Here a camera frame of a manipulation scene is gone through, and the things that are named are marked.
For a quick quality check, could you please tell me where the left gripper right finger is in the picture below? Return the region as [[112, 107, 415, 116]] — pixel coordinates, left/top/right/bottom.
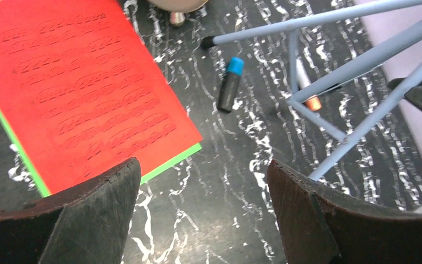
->
[[266, 160, 422, 263]]

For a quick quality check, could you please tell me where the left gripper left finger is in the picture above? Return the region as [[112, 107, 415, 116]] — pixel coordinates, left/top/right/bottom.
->
[[0, 158, 141, 263]]

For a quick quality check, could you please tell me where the light blue music stand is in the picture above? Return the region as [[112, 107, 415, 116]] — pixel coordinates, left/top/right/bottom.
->
[[200, 0, 422, 180]]

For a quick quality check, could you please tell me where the green sheet music page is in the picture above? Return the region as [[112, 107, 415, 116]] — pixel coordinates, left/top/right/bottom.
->
[[0, 110, 202, 197]]

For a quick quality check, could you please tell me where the red sheet music page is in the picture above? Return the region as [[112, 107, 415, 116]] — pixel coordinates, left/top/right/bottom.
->
[[0, 1, 202, 194]]

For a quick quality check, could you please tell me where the orange white highlighter pen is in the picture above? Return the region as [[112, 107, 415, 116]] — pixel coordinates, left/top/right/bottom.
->
[[295, 56, 323, 112]]

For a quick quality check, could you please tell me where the black blue marker pen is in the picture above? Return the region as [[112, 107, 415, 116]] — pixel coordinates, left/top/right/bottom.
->
[[217, 57, 245, 113]]

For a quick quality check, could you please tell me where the round three-drawer storage box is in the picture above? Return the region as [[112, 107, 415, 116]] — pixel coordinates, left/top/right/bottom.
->
[[148, 0, 208, 27]]

